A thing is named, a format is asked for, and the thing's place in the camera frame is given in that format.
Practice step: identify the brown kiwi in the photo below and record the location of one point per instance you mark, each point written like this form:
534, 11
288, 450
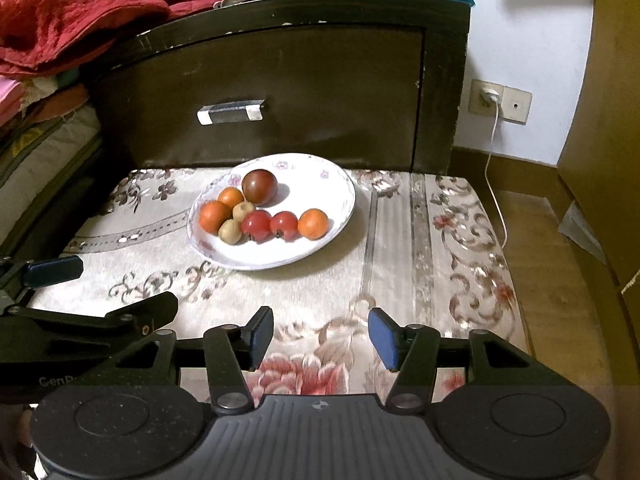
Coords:
245, 209
230, 231

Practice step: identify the small orange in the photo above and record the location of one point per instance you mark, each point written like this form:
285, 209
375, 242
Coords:
230, 196
215, 215
313, 223

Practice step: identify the large dark red tomato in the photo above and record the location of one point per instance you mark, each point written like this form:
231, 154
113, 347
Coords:
260, 186

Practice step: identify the white floral plate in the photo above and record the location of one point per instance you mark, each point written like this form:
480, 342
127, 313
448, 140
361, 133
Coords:
310, 185

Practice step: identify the white plastic sheet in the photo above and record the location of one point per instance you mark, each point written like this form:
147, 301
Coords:
577, 225

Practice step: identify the dark wooden nightstand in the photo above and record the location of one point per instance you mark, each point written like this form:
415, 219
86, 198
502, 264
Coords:
325, 85

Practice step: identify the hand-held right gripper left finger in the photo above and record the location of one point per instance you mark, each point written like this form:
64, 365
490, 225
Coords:
261, 337

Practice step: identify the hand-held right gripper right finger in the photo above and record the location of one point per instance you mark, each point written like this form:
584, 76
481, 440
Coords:
382, 337

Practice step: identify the yellow wooden cabinet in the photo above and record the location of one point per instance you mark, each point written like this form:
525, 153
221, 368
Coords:
610, 110

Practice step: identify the beige floral cloth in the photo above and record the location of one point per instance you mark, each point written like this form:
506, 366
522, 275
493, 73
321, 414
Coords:
400, 270

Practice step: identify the white wall socket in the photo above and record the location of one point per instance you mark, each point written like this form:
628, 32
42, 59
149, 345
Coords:
517, 105
475, 106

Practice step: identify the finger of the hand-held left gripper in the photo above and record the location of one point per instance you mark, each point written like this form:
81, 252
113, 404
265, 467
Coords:
150, 310
55, 270

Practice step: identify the stack of folded clothes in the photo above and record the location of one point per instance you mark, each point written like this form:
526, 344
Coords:
35, 100

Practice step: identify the red towel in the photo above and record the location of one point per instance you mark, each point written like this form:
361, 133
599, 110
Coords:
60, 25

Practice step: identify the small red tomato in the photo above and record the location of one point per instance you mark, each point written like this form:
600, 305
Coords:
256, 225
283, 224

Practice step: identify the white charger plug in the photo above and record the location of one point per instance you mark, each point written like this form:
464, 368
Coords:
489, 95

